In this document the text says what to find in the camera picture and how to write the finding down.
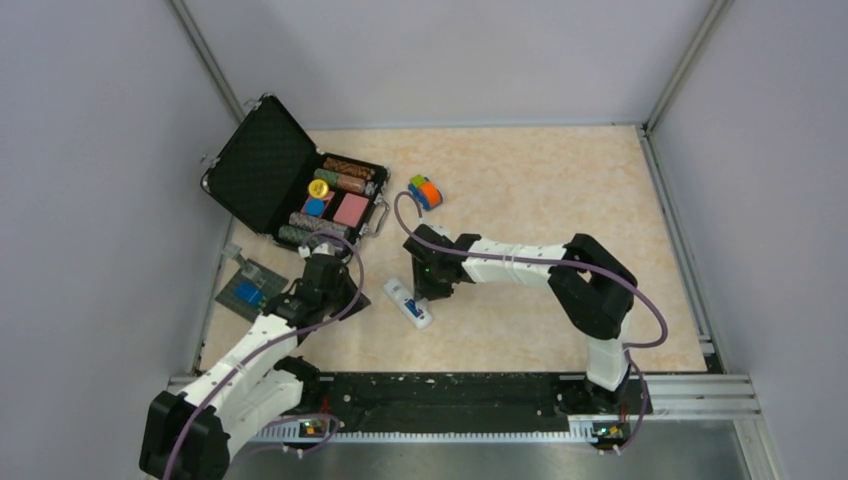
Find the blue green lego brick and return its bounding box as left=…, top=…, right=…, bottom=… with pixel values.
left=234, top=281, right=265, bottom=307

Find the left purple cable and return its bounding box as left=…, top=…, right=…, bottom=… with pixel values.
left=160, top=231, right=367, bottom=480

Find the pink playing card deck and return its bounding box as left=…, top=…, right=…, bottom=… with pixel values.
left=332, top=193, right=369, bottom=228

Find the green purple chip stack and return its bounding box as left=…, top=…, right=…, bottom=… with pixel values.
left=276, top=225, right=332, bottom=250

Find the black poker chip case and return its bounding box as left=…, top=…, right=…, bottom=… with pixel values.
left=200, top=93, right=391, bottom=251

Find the colourful toy brick car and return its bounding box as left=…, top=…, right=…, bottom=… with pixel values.
left=408, top=175, right=444, bottom=211

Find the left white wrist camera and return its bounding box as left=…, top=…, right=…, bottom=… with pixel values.
left=298, top=242, right=338, bottom=259

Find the white remote control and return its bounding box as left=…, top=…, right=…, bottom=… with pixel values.
left=383, top=277, right=433, bottom=330

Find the grey lego post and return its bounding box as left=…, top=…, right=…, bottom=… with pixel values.
left=222, top=243, right=262, bottom=281

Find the brown chip stack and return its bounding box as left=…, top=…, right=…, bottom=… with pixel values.
left=322, top=157, right=376, bottom=180

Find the green red chip stack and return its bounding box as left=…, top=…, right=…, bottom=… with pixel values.
left=313, top=168, right=367, bottom=194

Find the purple AAA battery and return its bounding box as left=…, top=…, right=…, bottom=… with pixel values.
left=404, top=299, right=426, bottom=320

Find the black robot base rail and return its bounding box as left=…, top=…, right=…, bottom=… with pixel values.
left=289, top=372, right=653, bottom=434

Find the blue dealer chip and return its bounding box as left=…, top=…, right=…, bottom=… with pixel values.
left=301, top=197, right=326, bottom=218

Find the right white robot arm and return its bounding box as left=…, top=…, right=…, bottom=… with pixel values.
left=403, top=224, right=638, bottom=412

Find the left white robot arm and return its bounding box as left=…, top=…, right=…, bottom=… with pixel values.
left=139, top=253, right=370, bottom=479

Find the yellow big blind button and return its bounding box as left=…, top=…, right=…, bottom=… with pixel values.
left=308, top=178, right=331, bottom=199

